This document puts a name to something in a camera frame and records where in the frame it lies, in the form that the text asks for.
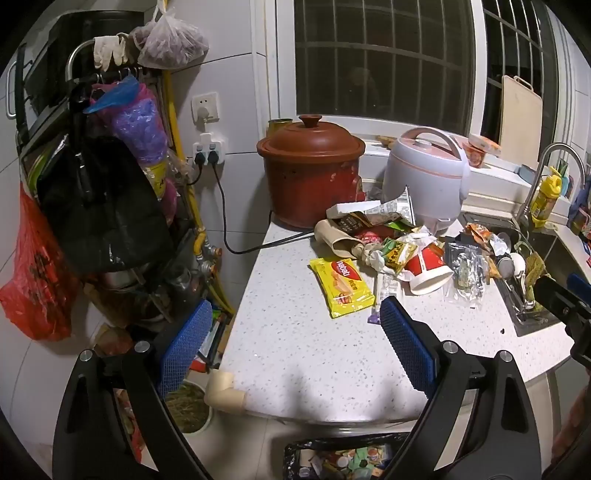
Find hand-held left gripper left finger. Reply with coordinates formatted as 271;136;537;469
53;300;214;480

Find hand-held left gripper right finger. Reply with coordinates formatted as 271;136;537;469
379;296;542;480

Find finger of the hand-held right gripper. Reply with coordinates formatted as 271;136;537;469
533;273;591;370

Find yellow wafer packet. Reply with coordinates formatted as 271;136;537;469
309;256;376;319

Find black-lined trash bin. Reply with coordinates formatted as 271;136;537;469
283;431;413;480

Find person's right forearm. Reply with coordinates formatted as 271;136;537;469
551;383;591;468

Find steel sink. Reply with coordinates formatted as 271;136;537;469
461;211;575;337

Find white bowl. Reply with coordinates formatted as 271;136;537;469
497;252;527;280

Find clear purple sachet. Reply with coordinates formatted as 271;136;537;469
368;272;400;325

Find beige corner guard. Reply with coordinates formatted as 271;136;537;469
205;371;248;414

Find white pot with dry grass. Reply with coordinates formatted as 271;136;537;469
163;380;214;435

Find red paper cup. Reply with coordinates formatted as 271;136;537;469
400;244;456;296

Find clear plastic bag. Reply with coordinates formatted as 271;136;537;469
444;242;489;311

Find yellow green snack packet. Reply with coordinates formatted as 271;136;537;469
380;238;419;275

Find yellow bottle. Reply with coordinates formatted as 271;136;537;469
529;167;563;228

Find orange wrapper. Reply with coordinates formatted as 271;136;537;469
464;222;498;253

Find beige paper cup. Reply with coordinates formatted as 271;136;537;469
315;219;366;258

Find brown snack packet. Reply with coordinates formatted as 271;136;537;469
332;211;386;233

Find metal faucet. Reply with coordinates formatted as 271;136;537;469
514;143;587;228

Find black plastic bag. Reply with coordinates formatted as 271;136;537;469
36;133;175;274

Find instant noodle cup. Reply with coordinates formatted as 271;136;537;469
462;133;502;168

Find red plastic bag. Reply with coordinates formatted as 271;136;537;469
0;182;80;343

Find white rice cooker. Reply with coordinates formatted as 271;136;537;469
382;127;472;234

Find beige cutting board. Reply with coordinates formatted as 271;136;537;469
498;75;544;160

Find red clay pot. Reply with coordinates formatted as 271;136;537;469
260;150;365;230

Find white power adapter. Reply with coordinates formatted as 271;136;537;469
192;134;227;167

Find purple plastic bag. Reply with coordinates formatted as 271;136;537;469
110;85;170;165

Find yellow gas pipe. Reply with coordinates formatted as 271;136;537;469
156;0;234;315

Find brown clay pot lid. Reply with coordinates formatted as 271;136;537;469
257;114;366;161

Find barred window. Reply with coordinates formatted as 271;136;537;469
480;0;560;155
276;0;477;136

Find blue plastic bag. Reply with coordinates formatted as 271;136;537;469
82;76;140;115

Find clear bag with dark contents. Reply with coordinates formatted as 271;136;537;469
130;8;210;70

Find white gloves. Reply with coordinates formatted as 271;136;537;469
93;34;130;71

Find black microwave oven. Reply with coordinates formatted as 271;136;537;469
6;11;145;136

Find metal storage rack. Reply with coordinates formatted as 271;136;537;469
16;32;219;325

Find black power cable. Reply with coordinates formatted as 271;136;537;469
215;163;315;256

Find white wall socket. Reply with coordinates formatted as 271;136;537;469
191;92;221;125

